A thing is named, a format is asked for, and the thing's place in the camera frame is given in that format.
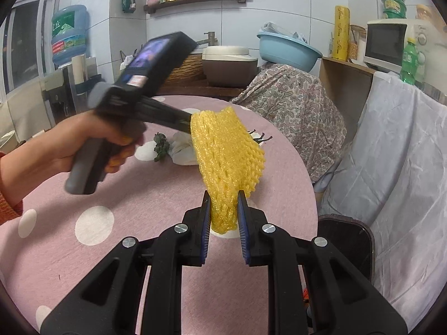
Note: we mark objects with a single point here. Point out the green soda bottle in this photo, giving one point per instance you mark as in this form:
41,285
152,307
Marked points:
409,61

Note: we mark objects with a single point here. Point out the paisley patterned cloth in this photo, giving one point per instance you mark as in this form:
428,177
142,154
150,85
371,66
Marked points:
297,104

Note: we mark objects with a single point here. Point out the small pink pot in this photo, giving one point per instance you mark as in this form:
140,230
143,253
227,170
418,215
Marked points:
153,1

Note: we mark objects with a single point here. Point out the orange lidded jar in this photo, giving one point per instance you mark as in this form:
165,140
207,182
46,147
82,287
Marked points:
424,13

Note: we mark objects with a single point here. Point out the grey cream rice cooker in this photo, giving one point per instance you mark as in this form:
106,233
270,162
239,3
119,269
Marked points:
227,69

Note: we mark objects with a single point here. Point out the yellow foam fruit net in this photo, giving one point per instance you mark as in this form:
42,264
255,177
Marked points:
227,153

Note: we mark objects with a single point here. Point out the blue water jug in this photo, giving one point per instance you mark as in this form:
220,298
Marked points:
70,31

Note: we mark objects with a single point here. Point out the light blue plastic basin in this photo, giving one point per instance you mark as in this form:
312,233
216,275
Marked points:
286,50

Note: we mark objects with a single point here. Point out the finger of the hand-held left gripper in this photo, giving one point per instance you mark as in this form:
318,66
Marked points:
167,124
164,109

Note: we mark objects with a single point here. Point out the dark brown trash bin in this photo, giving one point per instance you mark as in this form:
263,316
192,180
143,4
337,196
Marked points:
349,237

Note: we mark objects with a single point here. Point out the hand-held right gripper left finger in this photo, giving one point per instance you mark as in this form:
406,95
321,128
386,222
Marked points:
206,223

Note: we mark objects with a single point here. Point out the sliding glass window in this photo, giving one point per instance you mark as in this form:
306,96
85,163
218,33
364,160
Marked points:
24,42

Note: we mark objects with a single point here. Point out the white crumpled sheet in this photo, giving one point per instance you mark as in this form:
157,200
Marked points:
401,164

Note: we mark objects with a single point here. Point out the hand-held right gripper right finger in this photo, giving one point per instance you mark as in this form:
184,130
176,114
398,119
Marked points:
243,226

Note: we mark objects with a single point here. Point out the black hair clip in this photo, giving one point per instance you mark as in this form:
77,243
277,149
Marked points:
261,139

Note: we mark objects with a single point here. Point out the stack of green bowls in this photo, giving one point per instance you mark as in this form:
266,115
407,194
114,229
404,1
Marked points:
393,5

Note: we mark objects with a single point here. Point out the person's left hand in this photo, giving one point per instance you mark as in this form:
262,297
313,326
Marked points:
70,143

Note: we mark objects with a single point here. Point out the yellow wrap roll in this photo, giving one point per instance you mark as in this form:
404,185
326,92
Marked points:
341,31

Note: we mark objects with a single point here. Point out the white flower bouquet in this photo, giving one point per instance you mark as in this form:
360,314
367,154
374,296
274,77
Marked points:
181,150

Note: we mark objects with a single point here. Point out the metal faucet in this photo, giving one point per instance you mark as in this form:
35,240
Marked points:
209,38

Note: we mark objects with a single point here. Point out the wicker basket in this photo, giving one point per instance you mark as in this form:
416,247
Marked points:
185,71

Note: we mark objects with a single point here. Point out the light wooden cabinet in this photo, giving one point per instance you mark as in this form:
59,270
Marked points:
342,90

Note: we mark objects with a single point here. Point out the crumpled grey plastic bag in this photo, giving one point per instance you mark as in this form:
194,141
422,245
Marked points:
276,28

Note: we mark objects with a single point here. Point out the white microwave oven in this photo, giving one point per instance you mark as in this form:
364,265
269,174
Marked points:
384,43

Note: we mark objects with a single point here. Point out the glass jar with woven lid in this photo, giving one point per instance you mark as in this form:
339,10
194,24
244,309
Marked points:
357,45

